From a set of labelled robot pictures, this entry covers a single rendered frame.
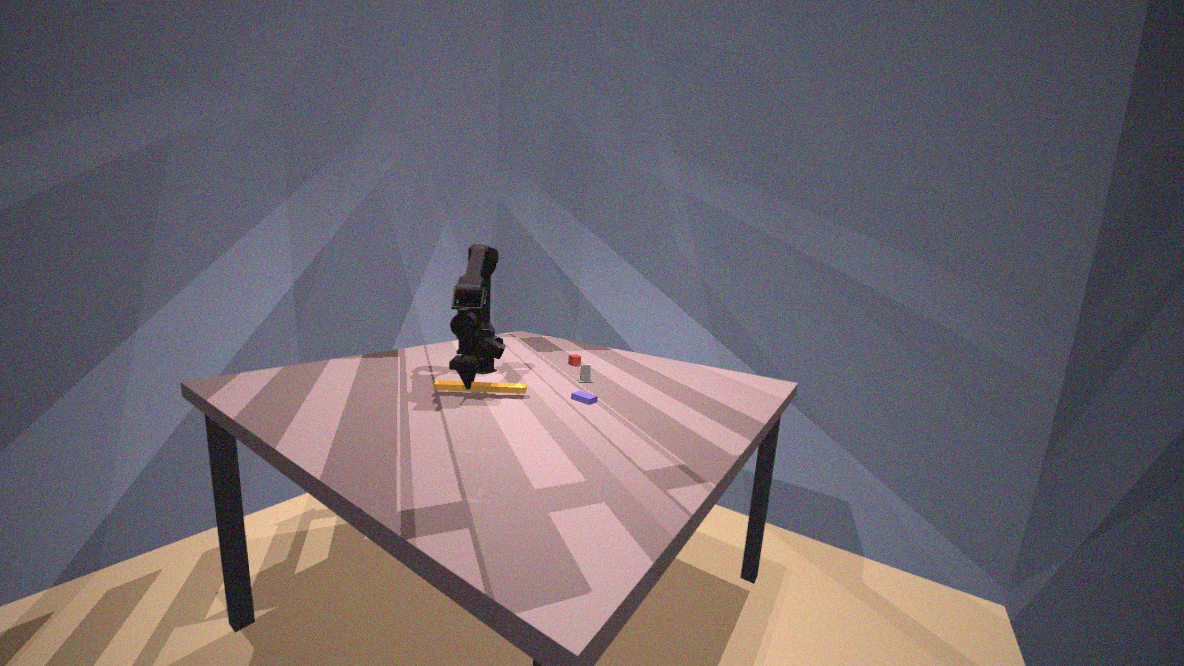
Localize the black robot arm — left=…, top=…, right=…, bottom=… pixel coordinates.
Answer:
left=450, top=244, right=506, bottom=374

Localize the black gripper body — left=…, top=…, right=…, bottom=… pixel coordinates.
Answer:
left=449, top=329, right=482, bottom=371

